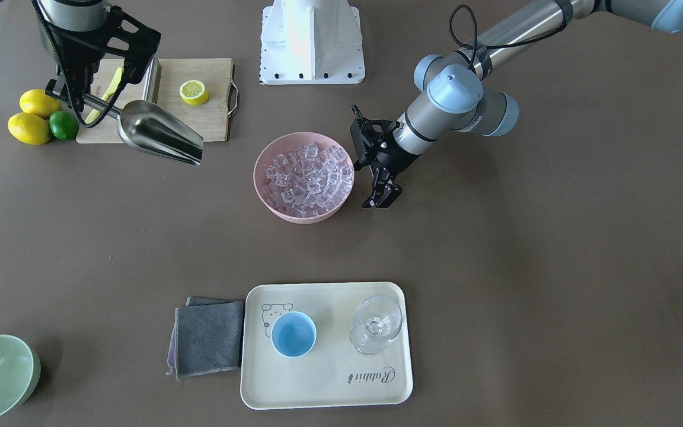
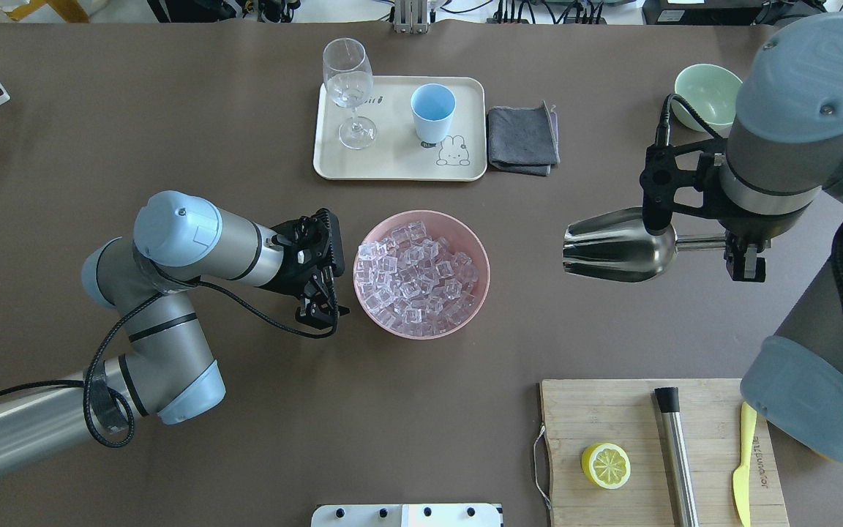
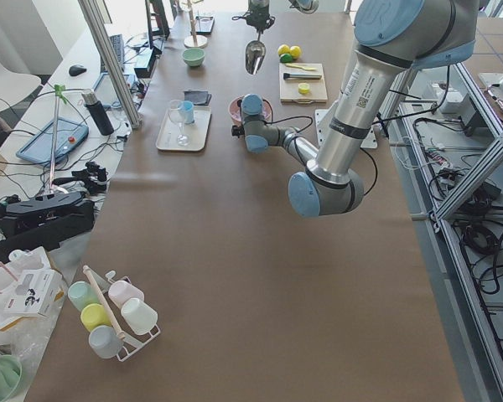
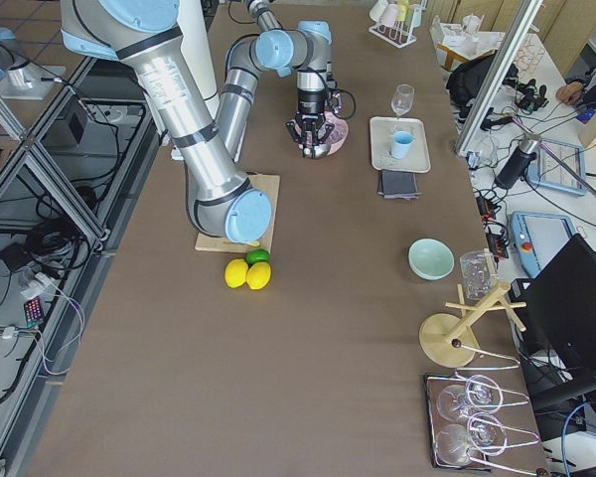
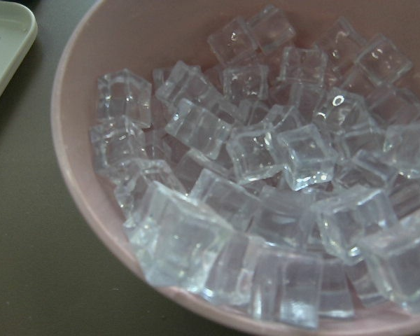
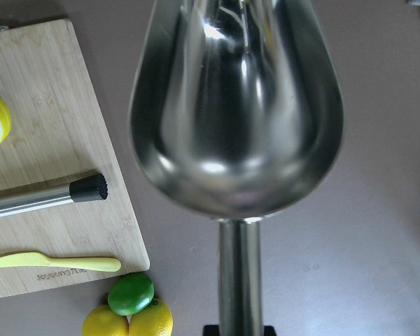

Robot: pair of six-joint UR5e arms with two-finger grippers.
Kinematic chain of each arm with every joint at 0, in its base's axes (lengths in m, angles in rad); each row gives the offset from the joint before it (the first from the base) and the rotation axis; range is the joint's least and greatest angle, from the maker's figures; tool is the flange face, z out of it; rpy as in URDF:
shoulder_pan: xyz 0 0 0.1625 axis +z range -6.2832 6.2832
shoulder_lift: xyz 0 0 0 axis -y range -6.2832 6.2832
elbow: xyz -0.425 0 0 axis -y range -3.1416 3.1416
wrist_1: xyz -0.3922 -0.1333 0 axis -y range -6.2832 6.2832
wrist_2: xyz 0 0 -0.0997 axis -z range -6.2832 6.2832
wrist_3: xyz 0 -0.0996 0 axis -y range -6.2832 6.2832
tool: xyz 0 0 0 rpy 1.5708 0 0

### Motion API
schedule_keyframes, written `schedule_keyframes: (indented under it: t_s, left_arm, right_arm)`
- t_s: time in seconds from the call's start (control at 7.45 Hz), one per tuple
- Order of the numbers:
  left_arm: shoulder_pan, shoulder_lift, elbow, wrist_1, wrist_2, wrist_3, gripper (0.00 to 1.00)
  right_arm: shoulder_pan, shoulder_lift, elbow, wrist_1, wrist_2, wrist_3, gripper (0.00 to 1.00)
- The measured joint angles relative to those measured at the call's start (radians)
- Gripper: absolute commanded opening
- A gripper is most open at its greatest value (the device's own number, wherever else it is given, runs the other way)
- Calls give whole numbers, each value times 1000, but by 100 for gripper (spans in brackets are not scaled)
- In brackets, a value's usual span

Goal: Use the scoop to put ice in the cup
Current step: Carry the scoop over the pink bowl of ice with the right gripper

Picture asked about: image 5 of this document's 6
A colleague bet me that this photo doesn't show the pink bowl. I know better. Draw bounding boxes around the pink bowl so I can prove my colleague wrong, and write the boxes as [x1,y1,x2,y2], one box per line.
[50,0,420,336]

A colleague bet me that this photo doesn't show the clear plastic ice cubes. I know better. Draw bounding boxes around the clear plastic ice cubes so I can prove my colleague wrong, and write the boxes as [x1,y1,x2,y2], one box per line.
[90,5,420,329]

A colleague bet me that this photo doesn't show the beige plastic tray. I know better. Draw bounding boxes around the beige plastic tray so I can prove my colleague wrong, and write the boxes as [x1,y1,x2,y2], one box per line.
[0,1,38,96]

